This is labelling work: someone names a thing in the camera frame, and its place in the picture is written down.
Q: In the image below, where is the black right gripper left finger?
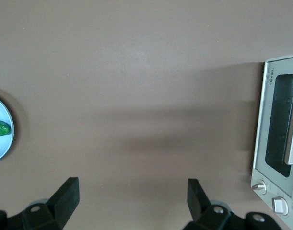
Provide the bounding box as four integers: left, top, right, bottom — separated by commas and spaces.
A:
0, 177, 80, 230

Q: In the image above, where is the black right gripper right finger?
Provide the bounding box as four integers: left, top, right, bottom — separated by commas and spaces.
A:
184, 178, 281, 230

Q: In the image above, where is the round silver oven knob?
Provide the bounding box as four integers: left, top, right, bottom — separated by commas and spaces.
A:
253, 181, 268, 195

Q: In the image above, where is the silver toaster oven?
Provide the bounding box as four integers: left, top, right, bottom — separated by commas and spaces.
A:
250, 54, 293, 230

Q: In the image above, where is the light blue round plate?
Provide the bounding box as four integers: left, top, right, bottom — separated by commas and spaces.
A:
0, 93, 15, 163

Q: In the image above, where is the green cucumber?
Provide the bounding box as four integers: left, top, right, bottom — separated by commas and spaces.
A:
0, 119, 12, 137

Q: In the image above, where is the white-handled silver oven knob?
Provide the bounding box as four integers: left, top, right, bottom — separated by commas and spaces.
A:
271, 196, 290, 215

